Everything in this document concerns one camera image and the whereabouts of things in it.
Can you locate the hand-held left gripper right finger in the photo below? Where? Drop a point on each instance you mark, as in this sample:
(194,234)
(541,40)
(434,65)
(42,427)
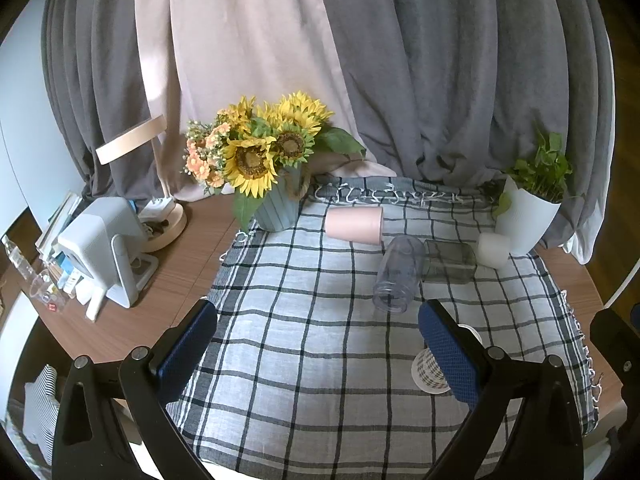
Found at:
(449,355)

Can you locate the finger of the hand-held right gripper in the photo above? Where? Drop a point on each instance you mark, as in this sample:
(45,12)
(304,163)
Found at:
(620,345)

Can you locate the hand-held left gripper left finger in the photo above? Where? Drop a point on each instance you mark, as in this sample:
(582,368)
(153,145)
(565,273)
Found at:
(187,346)

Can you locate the clear glass cup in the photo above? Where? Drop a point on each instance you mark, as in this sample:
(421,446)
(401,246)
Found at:
(425,372)

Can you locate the grey square glass cup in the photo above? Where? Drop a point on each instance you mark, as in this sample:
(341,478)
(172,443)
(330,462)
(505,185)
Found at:
(450,262)

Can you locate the clear bluish plastic cup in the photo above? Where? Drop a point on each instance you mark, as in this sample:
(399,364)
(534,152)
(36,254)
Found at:
(397,275)

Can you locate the white ribbed cup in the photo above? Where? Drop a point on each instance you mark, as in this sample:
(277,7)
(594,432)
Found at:
(493,250)

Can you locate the clear measuring cup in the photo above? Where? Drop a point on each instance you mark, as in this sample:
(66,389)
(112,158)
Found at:
(50,292)

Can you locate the pink cup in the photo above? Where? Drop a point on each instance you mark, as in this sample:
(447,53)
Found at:
(352,225)

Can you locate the white remote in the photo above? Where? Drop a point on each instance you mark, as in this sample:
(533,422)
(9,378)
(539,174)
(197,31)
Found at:
(96,304)

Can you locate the checked tablecloth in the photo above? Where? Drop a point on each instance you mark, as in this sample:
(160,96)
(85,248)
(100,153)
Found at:
(320,360)

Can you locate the white desktop device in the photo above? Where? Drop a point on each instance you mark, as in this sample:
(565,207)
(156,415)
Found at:
(102,245)

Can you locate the wooden desk lamp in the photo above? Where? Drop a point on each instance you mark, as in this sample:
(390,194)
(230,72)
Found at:
(165,210)

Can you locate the white plant pot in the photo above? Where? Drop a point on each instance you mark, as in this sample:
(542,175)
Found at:
(527,222)

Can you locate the striped cushion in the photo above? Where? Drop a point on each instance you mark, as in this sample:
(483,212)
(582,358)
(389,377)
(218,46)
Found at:
(42,405)

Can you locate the blue-green ribbed vase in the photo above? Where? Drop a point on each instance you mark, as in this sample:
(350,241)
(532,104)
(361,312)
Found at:
(277,207)

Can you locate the stack of books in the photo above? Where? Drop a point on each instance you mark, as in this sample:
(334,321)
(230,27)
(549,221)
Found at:
(57,232)

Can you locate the green leafy plant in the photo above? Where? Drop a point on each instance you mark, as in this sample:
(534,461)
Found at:
(545,170)

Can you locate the small clear bottle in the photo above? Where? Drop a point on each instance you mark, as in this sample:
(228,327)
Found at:
(17,257)

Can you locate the sunflower bouquet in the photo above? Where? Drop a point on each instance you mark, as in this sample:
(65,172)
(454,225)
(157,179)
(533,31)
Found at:
(255,155)

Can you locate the grey curtain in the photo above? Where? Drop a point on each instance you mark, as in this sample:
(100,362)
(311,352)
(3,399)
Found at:
(95,85)
(460,70)

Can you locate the pink curtain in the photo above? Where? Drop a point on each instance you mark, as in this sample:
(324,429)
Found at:
(235,50)

